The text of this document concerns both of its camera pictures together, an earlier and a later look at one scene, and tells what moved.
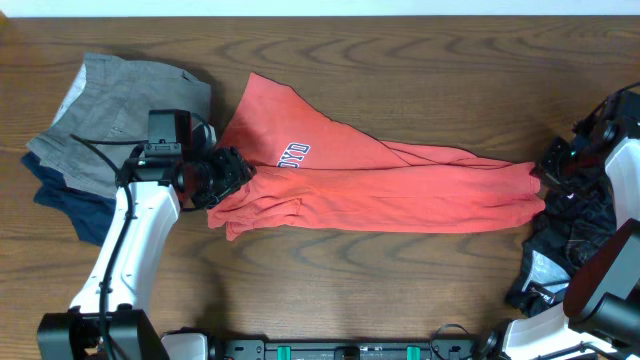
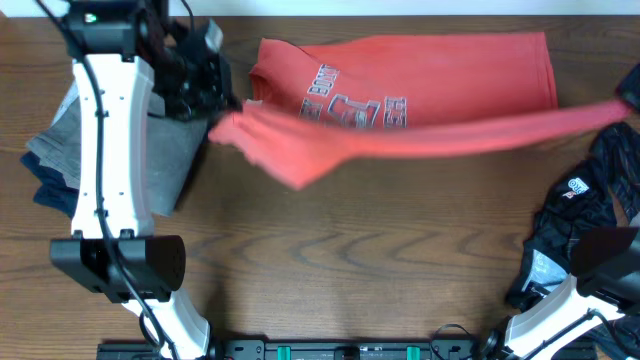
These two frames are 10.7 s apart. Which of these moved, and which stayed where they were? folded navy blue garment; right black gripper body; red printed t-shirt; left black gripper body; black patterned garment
Moved: red printed t-shirt; right black gripper body; left black gripper body
Stayed: black patterned garment; folded navy blue garment
